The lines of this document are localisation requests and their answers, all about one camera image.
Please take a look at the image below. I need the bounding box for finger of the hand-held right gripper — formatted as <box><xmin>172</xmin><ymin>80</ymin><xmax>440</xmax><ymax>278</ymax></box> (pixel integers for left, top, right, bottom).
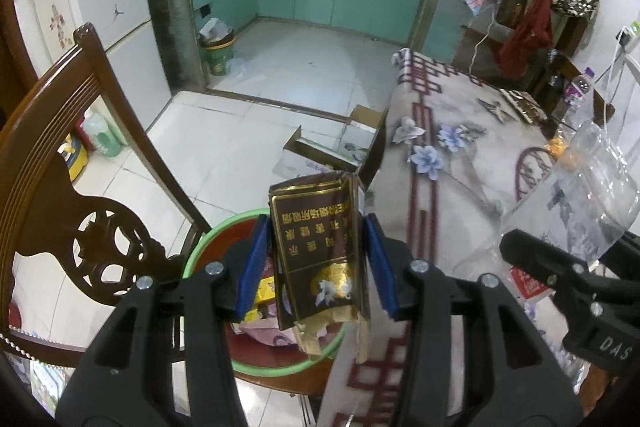
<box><xmin>499</xmin><ymin>229</ymin><xmax>640</xmax><ymax>339</ymax></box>
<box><xmin>600</xmin><ymin>232</ymin><xmax>640</xmax><ymax>280</ymax></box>

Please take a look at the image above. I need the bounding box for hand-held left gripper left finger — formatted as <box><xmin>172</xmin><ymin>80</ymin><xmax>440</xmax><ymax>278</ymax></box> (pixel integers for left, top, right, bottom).
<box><xmin>55</xmin><ymin>214</ymin><xmax>273</xmax><ymax>427</ymax></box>

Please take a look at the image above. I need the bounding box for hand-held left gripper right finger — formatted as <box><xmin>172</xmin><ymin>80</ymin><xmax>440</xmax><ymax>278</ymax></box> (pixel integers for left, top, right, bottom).
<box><xmin>361</xmin><ymin>213</ymin><xmax>586</xmax><ymax>427</ymax></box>

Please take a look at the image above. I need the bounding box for yellow cardboard box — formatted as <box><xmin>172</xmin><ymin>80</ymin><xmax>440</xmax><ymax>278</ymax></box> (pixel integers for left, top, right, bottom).
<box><xmin>252</xmin><ymin>257</ymin><xmax>278</xmax><ymax>323</ymax></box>

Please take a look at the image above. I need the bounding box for brown gold cigarette carton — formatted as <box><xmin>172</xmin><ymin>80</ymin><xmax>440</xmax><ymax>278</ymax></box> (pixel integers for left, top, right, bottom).
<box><xmin>268</xmin><ymin>172</ymin><xmax>373</xmax><ymax>363</ymax></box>

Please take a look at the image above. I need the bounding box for clear plastic bag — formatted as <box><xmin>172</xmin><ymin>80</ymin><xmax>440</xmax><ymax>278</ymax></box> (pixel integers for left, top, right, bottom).
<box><xmin>452</xmin><ymin>119</ymin><xmax>638</xmax><ymax>280</ymax></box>

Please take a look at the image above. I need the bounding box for pink plastic bag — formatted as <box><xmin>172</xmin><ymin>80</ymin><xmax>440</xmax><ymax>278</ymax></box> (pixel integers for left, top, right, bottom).
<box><xmin>235</xmin><ymin>317</ymin><xmax>311</xmax><ymax>348</ymax></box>

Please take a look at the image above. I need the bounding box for red basin with green rim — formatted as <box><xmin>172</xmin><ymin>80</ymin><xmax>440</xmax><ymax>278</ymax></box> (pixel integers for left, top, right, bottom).
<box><xmin>180</xmin><ymin>209</ymin><xmax>351</xmax><ymax>378</ymax></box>

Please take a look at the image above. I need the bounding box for green trash bin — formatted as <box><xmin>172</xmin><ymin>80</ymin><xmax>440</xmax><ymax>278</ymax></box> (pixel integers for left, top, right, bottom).
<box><xmin>197</xmin><ymin>19</ymin><xmax>236</xmax><ymax>76</ymax></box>

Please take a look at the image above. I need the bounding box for red and white packet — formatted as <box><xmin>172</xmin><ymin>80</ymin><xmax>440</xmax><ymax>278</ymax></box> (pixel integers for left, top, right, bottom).
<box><xmin>510</xmin><ymin>267</ymin><xmax>551</xmax><ymax>303</ymax></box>

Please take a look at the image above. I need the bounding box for floral printed tablecloth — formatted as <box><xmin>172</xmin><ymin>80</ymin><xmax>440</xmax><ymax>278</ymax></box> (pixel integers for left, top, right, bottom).
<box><xmin>320</xmin><ymin>48</ymin><xmax>640</xmax><ymax>427</ymax></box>

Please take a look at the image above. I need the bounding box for brown patterned flat box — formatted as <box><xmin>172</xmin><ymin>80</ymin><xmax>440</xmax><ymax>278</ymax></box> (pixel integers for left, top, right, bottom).
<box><xmin>500</xmin><ymin>89</ymin><xmax>548</xmax><ymax>124</ymax></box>

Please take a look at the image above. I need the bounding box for plastic bottle with purple label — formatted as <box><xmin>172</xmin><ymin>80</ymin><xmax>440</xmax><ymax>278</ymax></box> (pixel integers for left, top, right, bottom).
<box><xmin>565</xmin><ymin>67</ymin><xmax>598</xmax><ymax>118</ymax></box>

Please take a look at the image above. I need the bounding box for white desk lamp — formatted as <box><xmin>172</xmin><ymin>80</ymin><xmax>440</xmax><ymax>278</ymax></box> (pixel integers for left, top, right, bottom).
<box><xmin>595</xmin><ymin>52</ymin><xmax>640</xmax><ymax>128</ymax></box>

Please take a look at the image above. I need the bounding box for bottle of green liquid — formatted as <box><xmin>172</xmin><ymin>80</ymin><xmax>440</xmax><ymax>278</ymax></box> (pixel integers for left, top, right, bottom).
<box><xmin>80</xmin><ymin>107</ymin><xmax>123</xmax><ymax>158</ymax></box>

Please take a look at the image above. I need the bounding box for yellow plastic container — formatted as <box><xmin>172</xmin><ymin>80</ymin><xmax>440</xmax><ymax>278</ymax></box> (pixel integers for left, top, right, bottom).
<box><xmin>57</xmin><ymin>134</ymin><xmax>91</xmax><ymax>182</ymax></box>

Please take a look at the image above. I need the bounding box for white charger plug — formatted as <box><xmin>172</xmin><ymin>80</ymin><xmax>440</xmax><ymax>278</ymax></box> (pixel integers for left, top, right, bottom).
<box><xmin>617</xmin><ymin>22</ymin><xmax>640</xmax><ymax>52</ymax></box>

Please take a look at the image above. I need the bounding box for red garment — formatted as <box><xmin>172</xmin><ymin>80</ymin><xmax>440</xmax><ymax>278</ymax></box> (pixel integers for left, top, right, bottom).
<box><xmin>497</xmin><ymin>0</ymin><xmax>556</xmax><ymax>78</ymax></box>

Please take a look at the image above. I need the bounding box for carved wooden chair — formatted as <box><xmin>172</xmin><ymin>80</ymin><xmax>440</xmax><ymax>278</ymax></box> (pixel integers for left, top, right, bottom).
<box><xmin>0</xmin><ymin>23</ymin><xmax>213</xmax><ymax>365</ymax></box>

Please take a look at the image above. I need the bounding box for brown handbag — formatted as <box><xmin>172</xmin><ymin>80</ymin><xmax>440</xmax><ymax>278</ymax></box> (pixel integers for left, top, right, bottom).
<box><xmin>497</xmin><ymin>0</ymin><xmax>526</xmax><ymax>28</ymax></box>

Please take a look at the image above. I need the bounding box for white refrigerator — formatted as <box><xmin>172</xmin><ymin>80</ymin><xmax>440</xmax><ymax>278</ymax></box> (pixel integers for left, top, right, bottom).
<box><xmin>10</xmin><ymin>0</ymin><xmax>173</xmax><ymax>132</ymax></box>

